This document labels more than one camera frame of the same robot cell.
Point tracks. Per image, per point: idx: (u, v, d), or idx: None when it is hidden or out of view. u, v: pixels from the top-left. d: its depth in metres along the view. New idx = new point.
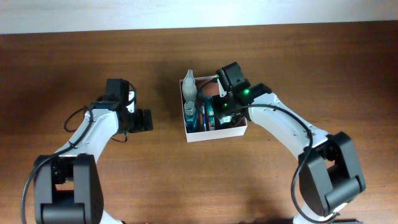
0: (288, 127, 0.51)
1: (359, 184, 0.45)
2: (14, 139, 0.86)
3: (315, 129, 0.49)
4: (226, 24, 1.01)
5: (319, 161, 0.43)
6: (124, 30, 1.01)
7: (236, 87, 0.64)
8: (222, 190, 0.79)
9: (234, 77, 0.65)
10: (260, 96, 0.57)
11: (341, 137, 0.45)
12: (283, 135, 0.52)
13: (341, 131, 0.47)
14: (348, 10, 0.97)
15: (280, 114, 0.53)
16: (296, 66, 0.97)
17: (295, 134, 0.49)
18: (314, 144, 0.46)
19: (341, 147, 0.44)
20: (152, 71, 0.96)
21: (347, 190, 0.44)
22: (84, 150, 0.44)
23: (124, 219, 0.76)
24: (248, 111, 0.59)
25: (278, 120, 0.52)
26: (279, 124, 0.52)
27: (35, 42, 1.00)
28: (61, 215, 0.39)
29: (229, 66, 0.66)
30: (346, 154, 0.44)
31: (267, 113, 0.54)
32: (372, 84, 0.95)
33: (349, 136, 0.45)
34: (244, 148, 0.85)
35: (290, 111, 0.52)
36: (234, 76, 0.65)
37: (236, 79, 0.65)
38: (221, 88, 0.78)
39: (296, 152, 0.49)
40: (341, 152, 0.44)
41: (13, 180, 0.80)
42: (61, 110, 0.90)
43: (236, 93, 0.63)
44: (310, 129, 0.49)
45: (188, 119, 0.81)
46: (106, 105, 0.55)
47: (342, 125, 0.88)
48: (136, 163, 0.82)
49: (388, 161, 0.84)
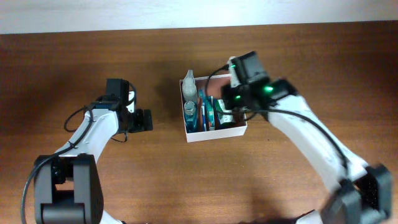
0: (319, 144, 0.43)
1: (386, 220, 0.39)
2: (14, 139, 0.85)
3: (350, 155, 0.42)
4: (226, 24, 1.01)
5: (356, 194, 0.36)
6: (125, 30, 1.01)
7: (255, 81, 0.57)
8: (223, 191, 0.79)
9: (253, 69, 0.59)
10: (285, 99, 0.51)
11: (380, 171, 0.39)
12: (310, 151, 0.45)
13: (380, 163, 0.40)
14: (347, 11, 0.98)
15: (310, 127, 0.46)
16: (296, 66, 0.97)
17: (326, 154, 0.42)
18: (349, 171, 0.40)
19: (380, 182, 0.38)
20: (152, 71, 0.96)
21: None
22: (84, 150, 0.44)
23: (124, 220, 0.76)
24: (269, 115, 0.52)
25: (307, 134, 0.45)
26: (308, 137, 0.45)
27: (35, 42, 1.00)
28: (61, 216, 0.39)
29: (246, 56, 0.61)
30: (383, 189, 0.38)
31: (295, 122, 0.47)
32: (372, 84, 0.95)
33: (388, 170, 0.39)
34: (244, 148, 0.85)
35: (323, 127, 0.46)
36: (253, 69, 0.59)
37: (254, 72, 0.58)
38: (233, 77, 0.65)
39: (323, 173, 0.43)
40: (379, 188, 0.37)
41: (13, 180, 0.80)
42: (61, 110, 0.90)
43: (256, 88, 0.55)
44: (345, 154, 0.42)
45: (188, 119, 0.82)
46: (106, 105, 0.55)
47: (342, 125, 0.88)
48: (136, 163, 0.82)
49: (388, 161, 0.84)
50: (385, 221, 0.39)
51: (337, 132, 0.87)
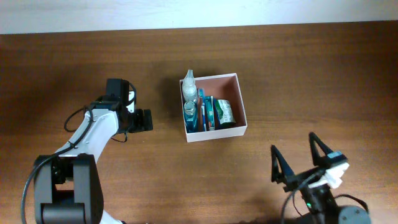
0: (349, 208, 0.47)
1: (341, 158, 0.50)
2: (13, 139, 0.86)
3: (329, 178, 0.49)
4: (226, 24, 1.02)
5: (339, 167, 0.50)
6: (125, 30, 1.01)
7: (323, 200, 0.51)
8: (222, 190, 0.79)
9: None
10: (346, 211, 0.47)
11: (338, 159, 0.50)
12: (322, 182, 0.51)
13: (344, 160, 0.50)
14: (348, 12, 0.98)
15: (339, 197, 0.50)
16: (296, 66, 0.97)
17: (344, 217, 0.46)
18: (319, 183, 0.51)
19: (330, 170, 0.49)
20: (152, 71, 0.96)
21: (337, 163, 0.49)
22: (84, 150, 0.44)
23: (124, 220, 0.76)
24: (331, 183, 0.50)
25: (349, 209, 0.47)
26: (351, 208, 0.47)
27: (35, 42, 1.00)
28: (61, 215, 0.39)
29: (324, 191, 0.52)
30: (335, 174, 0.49)
31: (349, 213, 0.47)
32: (372, 84, 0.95)
33: (344, 158, 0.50)
34: (244, 148, 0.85)
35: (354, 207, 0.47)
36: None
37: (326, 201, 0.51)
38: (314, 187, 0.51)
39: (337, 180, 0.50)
40: (331, 169, 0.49)
41: (13, 180, 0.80)
42: (61, 109, 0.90)
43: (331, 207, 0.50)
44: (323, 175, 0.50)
45: (188, 119, 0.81)
46: (106, 105, 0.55)
47: (342, 126, 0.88)
48: (136, 163, 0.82)
49: (388, 162, 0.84)
50: (344, 165, 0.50)
51: (336, 131, 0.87)
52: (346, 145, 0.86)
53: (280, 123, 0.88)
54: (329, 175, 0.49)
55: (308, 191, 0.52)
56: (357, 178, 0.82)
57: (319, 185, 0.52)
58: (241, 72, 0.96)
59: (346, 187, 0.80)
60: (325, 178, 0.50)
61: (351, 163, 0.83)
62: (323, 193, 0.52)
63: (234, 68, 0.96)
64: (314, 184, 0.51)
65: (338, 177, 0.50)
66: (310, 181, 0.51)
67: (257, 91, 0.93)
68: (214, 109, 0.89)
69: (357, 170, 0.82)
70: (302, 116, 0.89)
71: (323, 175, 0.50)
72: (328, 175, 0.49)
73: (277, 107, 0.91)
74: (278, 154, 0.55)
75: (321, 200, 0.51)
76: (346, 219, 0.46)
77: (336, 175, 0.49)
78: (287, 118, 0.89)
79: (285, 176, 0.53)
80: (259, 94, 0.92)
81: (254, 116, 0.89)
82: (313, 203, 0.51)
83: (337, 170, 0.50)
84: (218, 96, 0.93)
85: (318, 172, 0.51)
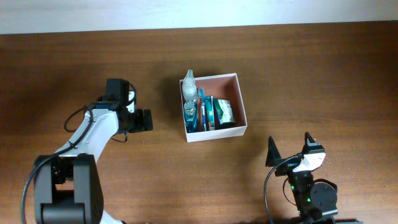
0: (321, 185, 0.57)
1: (317, 147, 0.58)
2: (13, 139, 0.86)
3: (305, 161, 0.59)
4: (226, 24, 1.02)
5: (314, 154, 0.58)
6: (125, 30, 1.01)
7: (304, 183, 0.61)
8: (222, 190, 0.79)
9: (317, 200, 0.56)
10: (319, 188, 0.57)
11: (314, 147, 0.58)
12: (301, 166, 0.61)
13: (321, 148, 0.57)
14: (348, 12, 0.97)
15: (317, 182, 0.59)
16: (295, 66, 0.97)
17: (315, 190, 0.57)
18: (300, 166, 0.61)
19: (305, 154, 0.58)
20: (152, 71, 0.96)
21: (313, 150, 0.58)
22: (84, 150, 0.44)
23: (124, 220, 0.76)
24: (306, 166, 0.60)
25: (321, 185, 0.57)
26: (323, 185, 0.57)
27: (35, 42, 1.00)
28: (61, 215, 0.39)
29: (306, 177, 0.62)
30: (310, 158, 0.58)
31: (319, 188, 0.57)
32: (372, 84, 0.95)
33: (321, 147, 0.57)
34: (244, 147, 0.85)
35: (325, 184, 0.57)
36: (325, 197, 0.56)
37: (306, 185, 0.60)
38: (299, 172, 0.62)
39: (313, 163, 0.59)
40: (307, 153, 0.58)
41: (13, 180, 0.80)
42: (61, 109, 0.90)
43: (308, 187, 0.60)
44: (301, 159, 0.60)
45: (188, 119, 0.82)
46: (106, 105, 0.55)
47: (342, 126, 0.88)
48: (136, 163, 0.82)
49: (388, 162, 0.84)
50: (321, 154, 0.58)
51: (336, 132, 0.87)
52: (346, 145, 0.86)
53: (280, 124, 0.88)
54: (306, 159, 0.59)
55: (292, 175, 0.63)
56: (357, 178, 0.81)
57: (305, 170, 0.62)
58: (241, 72, 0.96)
59: (346, 187, 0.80)
60: (303, 161, 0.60)
61: (351, 163, 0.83)
62: (306, 177, 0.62)
63: (234, 68, 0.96)
64: (296, 168, 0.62)
65: (314, 162, 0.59)
66: (293, 166, 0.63)
67: (257, 91, 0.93)
68: (214, 109, 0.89)
69: (357, 170, 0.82)
70: (302, 116, 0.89)
71: (302, 158, 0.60)
72: (305, 159, 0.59)
73: (278, 107, 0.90)
74: (271, 142, 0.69)
75: (303, 183, 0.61)
76: (316, 192, 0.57)
77: (311, 160, 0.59)
78: (287, 118, 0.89)
79: (274, 158, 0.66)
80: (259, 94, 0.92)
81: (254, 115, 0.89)
82: (296, 184, 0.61)
83: (314, 156, 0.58)
84: (218, 96, 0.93)
85: (296, 155, 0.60)
